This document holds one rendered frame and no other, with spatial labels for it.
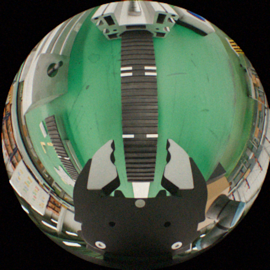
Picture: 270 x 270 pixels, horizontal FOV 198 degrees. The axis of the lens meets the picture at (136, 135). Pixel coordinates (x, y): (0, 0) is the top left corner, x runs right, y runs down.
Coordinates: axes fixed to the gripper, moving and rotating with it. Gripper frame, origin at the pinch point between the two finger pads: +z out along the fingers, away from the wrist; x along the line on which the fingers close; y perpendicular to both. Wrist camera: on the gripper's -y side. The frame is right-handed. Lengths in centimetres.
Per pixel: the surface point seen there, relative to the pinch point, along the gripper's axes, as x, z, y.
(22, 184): -283, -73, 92
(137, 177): -0.6, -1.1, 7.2
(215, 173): 39.0, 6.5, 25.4
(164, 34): 4.6, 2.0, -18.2
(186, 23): 10.8, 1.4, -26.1
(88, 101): -9.0, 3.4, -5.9
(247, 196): 754, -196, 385
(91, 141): -10.1, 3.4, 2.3
